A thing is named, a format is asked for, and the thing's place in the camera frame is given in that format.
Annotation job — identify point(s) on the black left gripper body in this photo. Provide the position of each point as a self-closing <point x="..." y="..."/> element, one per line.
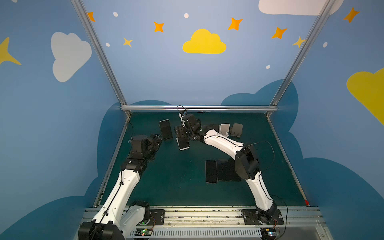
<point x="157" y="139"/>

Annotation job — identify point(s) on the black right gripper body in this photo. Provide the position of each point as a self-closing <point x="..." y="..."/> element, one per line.
<point x="181" y="132"/>

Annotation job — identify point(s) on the white-edged phone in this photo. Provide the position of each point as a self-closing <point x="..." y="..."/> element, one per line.
<point x="183" y="143"/>

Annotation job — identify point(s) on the black phone stand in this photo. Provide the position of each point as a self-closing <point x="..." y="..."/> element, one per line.
<point x="214" y="127"/>

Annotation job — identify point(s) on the white phone stand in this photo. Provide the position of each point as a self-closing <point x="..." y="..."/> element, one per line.
<point x="224" y="129"/>

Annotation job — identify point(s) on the round wooden phone stand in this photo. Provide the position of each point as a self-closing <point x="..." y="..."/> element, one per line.
<point x="237" y="130"/>

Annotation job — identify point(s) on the purple phone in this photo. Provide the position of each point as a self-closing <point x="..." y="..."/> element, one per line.
<point x="211" y="172"/>

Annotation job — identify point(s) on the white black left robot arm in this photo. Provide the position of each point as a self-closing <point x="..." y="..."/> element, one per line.
<point x="110" y="223"/>

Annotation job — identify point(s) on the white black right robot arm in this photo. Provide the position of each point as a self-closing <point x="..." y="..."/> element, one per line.
<point x="246" y="161"/>

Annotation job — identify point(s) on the horizontal aluminium back bar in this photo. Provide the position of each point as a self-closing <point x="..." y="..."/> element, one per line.
<point x="199" y="108"/>

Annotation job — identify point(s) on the left circuit board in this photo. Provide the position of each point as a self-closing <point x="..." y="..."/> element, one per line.
<point x="143" y="232"/>

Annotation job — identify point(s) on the circuit board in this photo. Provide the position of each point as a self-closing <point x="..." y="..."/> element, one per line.
<point x="268" y="234"/>
<point x="143" y="232"/>

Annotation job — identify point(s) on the right circuit board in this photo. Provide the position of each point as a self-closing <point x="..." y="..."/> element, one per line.
<point x="268" y="234"/>

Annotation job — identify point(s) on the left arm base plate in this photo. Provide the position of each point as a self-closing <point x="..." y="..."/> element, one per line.
<point x="153" y="218"/>

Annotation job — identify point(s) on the aluminium rail front frame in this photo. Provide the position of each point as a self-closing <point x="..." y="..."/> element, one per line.
<point x="215" y="222"/>

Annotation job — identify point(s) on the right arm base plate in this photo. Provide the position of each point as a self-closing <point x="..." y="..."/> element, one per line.
<point x="252" y="216"/>

